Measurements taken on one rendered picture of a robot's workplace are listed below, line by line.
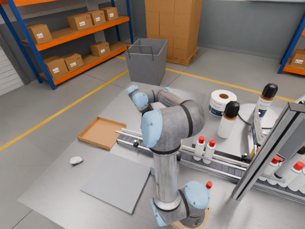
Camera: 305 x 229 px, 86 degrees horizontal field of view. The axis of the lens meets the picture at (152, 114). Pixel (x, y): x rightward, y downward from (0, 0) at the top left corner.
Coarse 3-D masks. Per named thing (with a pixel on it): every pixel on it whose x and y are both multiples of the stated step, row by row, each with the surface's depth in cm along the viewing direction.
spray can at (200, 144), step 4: (200, 136) 99; (200, 140) 98; (196, 144) 102; (200, 144) 99; (204, 144) 100; (196, 148) 103; (200, 148) 101; (196, 152) 105; (200, 152) 103; (196, 160) 110
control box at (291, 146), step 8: (304, 96) 62; (304, 120) 53; (296, 128) 55; (304, 128) 53; (296, 136) 56; (304, 136) 54; (288, 144) 60; (296, 144) 57; (304, 144) 65; (280, 152) 63; (288, 152) 61
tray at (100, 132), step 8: (96, 120) 150; (104, 120) 149; (112, 120) 145; (88, 128) 142; (96, 128) 143; (104, 128) 143; (112, 128) 142; (120, 128) 142; (80, 136) 135; (88, 136) 136; (96, 136) 136; (104, 136) 136; (112, 136) 135; (96, 144) 128; (104, 144) 129; (112, 144) 129
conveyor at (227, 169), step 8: (120, 136) 129; (128, 136) 129; (192, 152) 115; (192, 160) 110; (200, 160) 110; (216, 168) 105; (224, 168) 105; (232, 168) 105; (240, 176) 100; (264, 184) 96; (288, 192) 93; (296, 192) 92
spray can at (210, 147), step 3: (210, 141) 96; (213, 141) 96; (207, 144) 99; (210, 144) 97; (213, 144) 96; (207, 147) 98; (210, 147) 97; (213, 147) 97; (207, 150) 100; (210, 150) 98; (213, 150) 98; (207, 153) 101; (210, 153) 100; (213, 153) 101; (207, 156) 102; (210, 156) 102; (204, 159) 106; (204, 162) 108; (207, 162) 106; (210, 162) 107
